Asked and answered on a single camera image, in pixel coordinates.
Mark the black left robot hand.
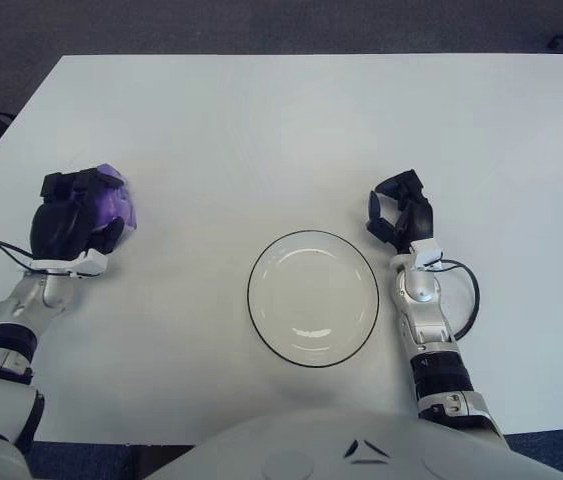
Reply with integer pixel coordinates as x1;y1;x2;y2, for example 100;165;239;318
29;169;127;264

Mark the white plate with black rim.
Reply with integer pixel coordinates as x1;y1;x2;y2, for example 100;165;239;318
247;229;381;371

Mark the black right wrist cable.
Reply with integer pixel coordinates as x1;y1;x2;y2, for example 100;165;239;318
436;258;482;342

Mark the purple tissue paper pack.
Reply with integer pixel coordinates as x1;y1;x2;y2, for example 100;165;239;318
79;162;140;237

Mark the grey robot torso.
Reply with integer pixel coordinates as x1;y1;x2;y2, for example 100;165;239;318
143;407;563;480

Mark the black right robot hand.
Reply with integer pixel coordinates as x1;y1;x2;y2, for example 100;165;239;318
365;169;435;254

